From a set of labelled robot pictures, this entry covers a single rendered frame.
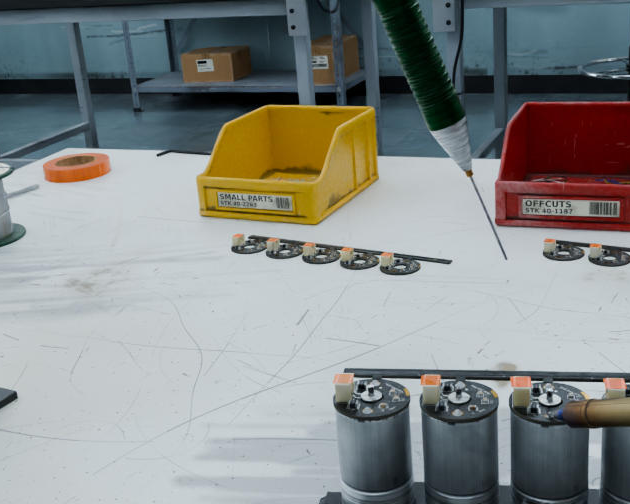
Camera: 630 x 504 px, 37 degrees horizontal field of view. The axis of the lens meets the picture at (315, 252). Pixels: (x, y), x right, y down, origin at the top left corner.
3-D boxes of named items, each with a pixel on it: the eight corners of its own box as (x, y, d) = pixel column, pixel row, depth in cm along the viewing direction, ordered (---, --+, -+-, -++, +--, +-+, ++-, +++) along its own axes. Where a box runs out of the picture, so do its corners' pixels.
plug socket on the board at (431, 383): (447, 405, 30) (446, 386, 30) (420, 404, 30) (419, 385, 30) (448, 393, 31) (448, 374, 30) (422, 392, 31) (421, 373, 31)
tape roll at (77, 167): (124, 169, 87) (122, 156, 86) (68, 186, 83) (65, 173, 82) (86, 161, 90) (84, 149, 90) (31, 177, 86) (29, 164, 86)
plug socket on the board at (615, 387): (633, 409, 29) (634, 390, 29) (604, 409, 29) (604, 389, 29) (630, 396, 30) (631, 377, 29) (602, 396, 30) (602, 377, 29)
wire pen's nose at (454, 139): (447, 171, 27) (427, 125, 27) (483, 156, 27) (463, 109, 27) (451, 182, 26) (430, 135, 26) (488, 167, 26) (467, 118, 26)
